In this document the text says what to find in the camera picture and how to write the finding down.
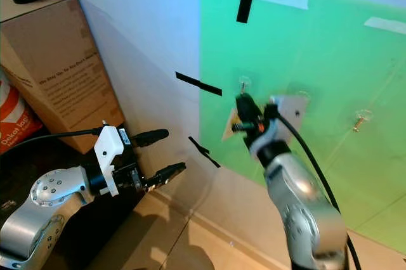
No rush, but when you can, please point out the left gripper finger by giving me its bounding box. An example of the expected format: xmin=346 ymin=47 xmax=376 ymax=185
xmin=130 ymin=129 xmax=171 ymax=148
xmin=145 ymin=162 xmax=189 ymax=192

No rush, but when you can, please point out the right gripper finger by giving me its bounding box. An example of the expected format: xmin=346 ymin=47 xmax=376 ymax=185
xmin=235 ymin=93 xmax=263 ymax=124

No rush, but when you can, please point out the beige key tag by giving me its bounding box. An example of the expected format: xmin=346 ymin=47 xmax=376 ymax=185
xmin=221 ymin=108 xmax=242 ymax=143

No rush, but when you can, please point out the clear adhesive metal hook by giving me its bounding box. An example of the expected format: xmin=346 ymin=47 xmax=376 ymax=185
xmin=351 ymin=108 xmax=374 ymax=134
xmin=237 ymin=75 xmax=254 ymax=95
xmin=289 ymin=89 xmax=312 ymax=103

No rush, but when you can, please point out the thin black tape strip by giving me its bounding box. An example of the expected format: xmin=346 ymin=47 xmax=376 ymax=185
xmin=188 ymin=136 xmax=221 ymax=169

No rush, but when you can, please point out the wide black tape strip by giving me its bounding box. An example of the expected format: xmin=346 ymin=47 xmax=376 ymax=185
xmin=175 ymin=71 xmax=223 ymax=97

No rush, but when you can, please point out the green plastic board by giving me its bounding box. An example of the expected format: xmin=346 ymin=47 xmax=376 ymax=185
xmin=197 ymin=0 xmax=406 ymax=255

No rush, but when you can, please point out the brown cardboard box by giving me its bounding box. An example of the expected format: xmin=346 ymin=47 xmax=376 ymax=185
xmin=0 ymin=0 xmax=126 ymax=155

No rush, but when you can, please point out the orange white plastic bag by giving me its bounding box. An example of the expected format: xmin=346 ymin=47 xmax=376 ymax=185
xmin=0 ymin=70 xmax=43 ymax=157

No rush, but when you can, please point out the white masking tape strip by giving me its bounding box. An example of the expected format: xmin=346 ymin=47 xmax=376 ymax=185
xmin=363 ymin=16 xmax=406 ymax=35

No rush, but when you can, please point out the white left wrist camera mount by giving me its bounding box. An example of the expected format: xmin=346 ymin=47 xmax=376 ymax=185
xmin=94 ymin=125 xmax=126 ymax=197

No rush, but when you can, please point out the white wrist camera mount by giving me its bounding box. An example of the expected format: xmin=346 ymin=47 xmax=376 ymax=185
xmin=252 ymin=94 xmax=306 ymax=158
xmin=94 ymin=125 xmax=126 ymax=197

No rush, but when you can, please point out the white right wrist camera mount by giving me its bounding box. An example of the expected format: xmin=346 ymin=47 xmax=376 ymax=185
xmin=252 ymin=94 xmax=306 ymax=158

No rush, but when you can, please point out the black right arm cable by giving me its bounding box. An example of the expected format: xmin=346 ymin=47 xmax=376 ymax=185
xmin=265 ymin=104 xmax=363 ymax=270

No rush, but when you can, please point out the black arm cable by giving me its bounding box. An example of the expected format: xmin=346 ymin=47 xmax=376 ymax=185
xmin=265 ymin=104 xmax=363 ymax=270
xmin=28 ymin=129 xmax=103 ymax=151

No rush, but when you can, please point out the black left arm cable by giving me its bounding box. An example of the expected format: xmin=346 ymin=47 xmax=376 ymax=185
xmin=28 ymin=129 xmax=103 ymax=151

